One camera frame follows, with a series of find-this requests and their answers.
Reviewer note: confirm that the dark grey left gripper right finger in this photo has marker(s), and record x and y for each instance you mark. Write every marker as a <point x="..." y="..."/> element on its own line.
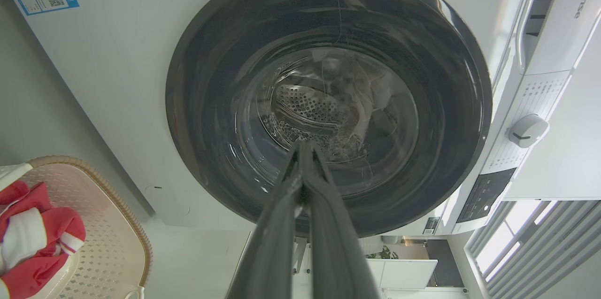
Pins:
<point x="338" y="252"/>

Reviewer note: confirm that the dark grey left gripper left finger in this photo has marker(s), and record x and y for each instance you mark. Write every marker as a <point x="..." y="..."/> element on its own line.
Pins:
<point x="272" y="242"/>

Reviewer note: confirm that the cream perforated laundry basket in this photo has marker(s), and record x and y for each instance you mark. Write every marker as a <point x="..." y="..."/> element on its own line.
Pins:
<point x="108" y="233"/>

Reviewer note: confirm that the green leafy plant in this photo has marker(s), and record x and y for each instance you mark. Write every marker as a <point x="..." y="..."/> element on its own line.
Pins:
<point x="382" y="253"/>

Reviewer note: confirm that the white cabinet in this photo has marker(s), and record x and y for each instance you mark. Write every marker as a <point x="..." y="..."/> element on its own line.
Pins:
<point x="406" y="273"/>

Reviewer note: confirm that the silver QR sticker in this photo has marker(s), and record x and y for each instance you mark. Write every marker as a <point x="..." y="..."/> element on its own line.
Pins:
<point x="431" y="225"/>

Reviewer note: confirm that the black washer display panel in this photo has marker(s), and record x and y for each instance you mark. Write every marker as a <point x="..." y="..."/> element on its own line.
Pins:
<point x="486" y="193"/>

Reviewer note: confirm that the window with grey blinds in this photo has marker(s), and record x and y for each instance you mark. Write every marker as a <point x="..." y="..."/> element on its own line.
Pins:
<point x="530" y="242"/>

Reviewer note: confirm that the round dark grey washer door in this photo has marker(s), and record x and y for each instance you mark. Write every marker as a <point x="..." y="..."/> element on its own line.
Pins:
<point x="328" y="31"/>

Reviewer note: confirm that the white front-load washing machine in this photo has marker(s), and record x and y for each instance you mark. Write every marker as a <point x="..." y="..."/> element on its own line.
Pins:
<point x="122" y="78"/>

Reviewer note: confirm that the white washer dial knob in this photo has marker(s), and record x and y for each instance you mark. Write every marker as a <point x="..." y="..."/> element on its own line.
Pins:
<point x="528" y="130"/>

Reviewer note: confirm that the red and white garment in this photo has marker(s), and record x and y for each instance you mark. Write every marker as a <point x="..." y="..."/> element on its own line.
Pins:
<point x="33" y="242"/>

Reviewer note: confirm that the white detergent drawer front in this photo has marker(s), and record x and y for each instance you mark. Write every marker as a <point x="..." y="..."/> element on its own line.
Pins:
<point x="563" y="22"/>

